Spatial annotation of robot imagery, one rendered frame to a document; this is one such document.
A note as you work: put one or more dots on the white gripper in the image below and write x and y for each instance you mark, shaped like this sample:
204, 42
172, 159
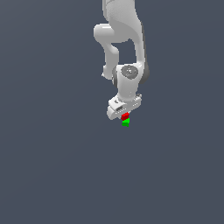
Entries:
124, 106

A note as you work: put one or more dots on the red cube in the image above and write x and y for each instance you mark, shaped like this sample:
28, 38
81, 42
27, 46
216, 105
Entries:
125, 116

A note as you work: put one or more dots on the green cube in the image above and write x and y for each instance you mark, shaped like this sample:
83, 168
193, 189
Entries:
125, 122

